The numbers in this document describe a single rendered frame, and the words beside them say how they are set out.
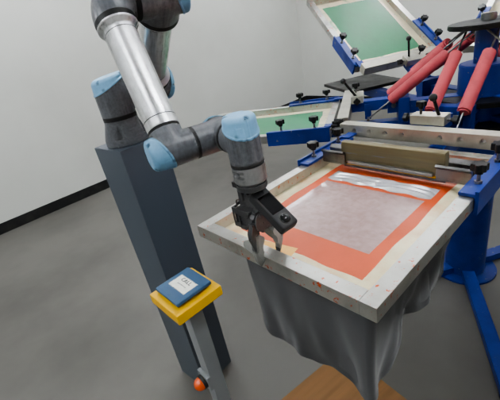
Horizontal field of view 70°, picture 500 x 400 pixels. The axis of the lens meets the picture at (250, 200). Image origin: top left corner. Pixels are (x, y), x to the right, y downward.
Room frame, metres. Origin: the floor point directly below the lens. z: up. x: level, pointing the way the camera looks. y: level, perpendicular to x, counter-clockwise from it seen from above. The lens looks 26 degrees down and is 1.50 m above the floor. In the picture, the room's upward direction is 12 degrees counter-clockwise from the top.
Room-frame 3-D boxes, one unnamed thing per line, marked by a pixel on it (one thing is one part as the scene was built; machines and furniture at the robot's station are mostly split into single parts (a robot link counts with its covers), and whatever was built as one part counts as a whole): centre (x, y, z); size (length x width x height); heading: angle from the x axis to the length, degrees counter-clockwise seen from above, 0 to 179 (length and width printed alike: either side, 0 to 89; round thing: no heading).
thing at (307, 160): (1.33, -0.34, 0.98); 0.30 x 0.05 x 0.07; 128
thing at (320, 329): (0.78, -0.09, 0.74); 0.45 x 0.03 x 0.43; 38
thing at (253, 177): (0.75, -0.01, 1.20); 0.08 x 0.08 x 0.05
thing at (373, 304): (0.96, -0.32, 0.97); 0.79 x 0.58 x 0.04; 128
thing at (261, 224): (0.75, -0.01, 1.12); 0.09 x 0.08 x 0.12; 38
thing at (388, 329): (0.76, -0.40, 0.74); 0.46 x 0.04 x 0.42; 128
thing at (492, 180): (0.89, -0.68, 0.98); 0.30 x 0.05 x 0.07; 128
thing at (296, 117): (1.95, -0.31, 1.05); 1.08 x 0.61 x 0.23; 68
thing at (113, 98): (1.30, 0.38, 1.37); 0.13 x 0.12 x 0.14; 115
